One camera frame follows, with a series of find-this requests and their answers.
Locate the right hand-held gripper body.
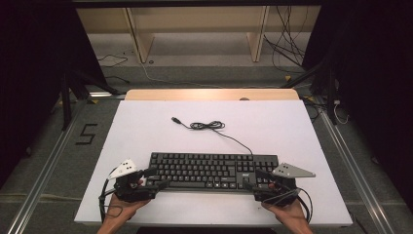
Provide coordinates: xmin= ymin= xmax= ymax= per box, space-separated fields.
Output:
xmin=252 ymin=162 xmax=317 ymax=208

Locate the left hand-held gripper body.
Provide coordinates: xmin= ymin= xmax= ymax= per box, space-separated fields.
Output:
xmin=107 ymin=158 xmax=158 ymax=203

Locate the black computer keyboard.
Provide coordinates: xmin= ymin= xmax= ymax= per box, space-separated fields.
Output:
xmin=144 ymin=151 xmax=283 ymax=193

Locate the person's left hand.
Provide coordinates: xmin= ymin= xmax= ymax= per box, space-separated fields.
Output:
xmin=105 ymin=194 xmax=152 ymax=225

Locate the person's right hand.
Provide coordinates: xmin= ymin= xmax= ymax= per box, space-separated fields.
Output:
xmin=261 ymin=199 xmax=308 ymax=225

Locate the white table board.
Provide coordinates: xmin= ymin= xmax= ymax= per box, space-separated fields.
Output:
xmin=73 ymin=99 xmax=354 ymax=228

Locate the short silver metal bar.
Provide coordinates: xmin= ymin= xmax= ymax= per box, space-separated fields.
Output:
xmin=88 ymin=92 xmax=127 ymax=99

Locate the black metal stand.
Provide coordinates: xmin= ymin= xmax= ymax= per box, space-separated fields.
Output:
xmin=58 ymin=69 xmax=122 ymax=131
xmin=281 ymin=58 xmax=339 ymax=127

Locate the dark curtain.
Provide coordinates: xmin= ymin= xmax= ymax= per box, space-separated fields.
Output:
xmin=0 ymin=0 xmax=109 ymax=189
xmin=301 ymin=0 xmax=413 ymax=213

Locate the light wooden shelf unit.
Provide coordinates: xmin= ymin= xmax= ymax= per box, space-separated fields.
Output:
xmin=76 ymin=6 xmax=322 ymax=64

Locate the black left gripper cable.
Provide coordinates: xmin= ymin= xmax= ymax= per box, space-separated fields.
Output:
xmin=98 ymin=168 xmax=124 ymax=224

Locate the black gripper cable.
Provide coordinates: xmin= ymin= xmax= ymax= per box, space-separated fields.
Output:
xmin=262 ymin=186 xmax=315 ymax=225
xmin=98 ymin=168 xmax=124 ymax=224

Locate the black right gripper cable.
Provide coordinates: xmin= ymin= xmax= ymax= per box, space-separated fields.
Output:
xmin=262 ymin=186 xmax=315 ymax=225

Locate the black keyboard cable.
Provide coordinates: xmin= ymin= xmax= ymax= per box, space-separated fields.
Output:
xmin=170 ymin=116 xmax=254 ymax=156

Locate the metal floor rail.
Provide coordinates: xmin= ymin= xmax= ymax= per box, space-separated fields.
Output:
xmin=6 ymin=100 xmax=86 ymax=234
xmin=316 ymin=103 xmax=395 ymax=234

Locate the white floor cable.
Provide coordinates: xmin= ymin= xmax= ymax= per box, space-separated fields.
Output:
xmin=139 ymin=61 xmax=225 ymax=90

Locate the thin white looped cable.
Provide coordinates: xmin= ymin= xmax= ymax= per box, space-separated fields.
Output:
xmin=332 ymin=99 xmax=351 ymax=126

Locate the thin black floor cable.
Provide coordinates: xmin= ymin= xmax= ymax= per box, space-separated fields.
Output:
xmin=96 ymin=54 xmax=130 ymax=68

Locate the bundle of black floor cables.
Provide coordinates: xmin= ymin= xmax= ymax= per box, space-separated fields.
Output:
xmin=262 ymin=6 xmax=310 ymax=74

